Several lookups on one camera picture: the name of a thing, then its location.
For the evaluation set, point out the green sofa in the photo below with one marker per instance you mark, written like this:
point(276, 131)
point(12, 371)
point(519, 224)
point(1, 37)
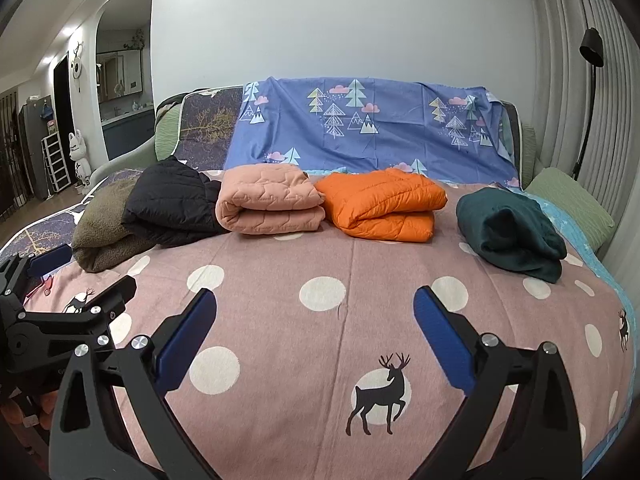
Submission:
point(167, 125)

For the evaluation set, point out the olive fleece garment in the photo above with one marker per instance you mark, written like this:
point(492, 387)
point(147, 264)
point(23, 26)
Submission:
point(105, 230)

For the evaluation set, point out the dark refrigerator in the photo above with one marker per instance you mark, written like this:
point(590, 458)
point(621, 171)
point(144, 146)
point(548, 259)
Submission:
point(32, 150)

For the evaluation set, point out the dark green garment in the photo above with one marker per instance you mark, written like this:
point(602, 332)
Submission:
point(505, 230)

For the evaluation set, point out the pink quilted jacket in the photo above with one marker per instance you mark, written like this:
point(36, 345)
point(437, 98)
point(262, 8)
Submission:
point(270, 195)

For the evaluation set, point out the person's left hand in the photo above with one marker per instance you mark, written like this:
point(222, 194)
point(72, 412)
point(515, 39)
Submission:
point(47, 402)

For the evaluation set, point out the black puffer jacket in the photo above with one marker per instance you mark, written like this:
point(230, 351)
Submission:
point(170, 205)

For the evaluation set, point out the blue tree-print sheet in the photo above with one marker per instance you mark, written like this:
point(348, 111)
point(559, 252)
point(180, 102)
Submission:
point(390, 140)

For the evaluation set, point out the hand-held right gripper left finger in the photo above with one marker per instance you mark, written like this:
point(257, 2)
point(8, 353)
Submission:
point(185, 345)

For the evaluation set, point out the blue-grey counter cabinet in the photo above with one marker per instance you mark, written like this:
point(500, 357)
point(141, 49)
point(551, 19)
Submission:
point(127, 135)

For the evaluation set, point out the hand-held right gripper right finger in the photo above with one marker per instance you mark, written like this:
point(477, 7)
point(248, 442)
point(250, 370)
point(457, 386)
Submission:
point(440, 340)

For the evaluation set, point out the dark branch-print cover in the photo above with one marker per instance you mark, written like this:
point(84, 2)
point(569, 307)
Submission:
point(205, 120)
point(45, 230)

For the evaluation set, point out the black floor lamp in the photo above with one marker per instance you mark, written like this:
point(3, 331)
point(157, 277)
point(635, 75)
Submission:
point(592, 47)

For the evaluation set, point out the orange puffer jacket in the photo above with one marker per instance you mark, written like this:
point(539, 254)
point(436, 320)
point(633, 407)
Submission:
point(380, 200)

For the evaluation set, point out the pink dotted deer blanket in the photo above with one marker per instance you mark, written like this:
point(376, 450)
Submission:
point(310, 360)

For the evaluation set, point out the black lattice screen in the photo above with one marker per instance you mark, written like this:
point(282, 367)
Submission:
point(7, 160)

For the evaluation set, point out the green ribbed cushion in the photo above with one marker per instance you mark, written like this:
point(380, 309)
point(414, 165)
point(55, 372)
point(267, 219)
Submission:
point(570, 200)

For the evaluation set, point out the white storage rack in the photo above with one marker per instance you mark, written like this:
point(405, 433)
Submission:
point(56, 165)

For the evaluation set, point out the white deer wall ornament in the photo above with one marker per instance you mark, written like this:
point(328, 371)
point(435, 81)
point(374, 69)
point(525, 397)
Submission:
point(77, 67)

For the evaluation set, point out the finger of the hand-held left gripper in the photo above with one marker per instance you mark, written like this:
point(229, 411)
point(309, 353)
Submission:
point(50, 259)
point(110, 305)

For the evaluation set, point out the white cat statue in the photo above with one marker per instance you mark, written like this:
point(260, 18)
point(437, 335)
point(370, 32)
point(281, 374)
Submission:
point(79, 160)

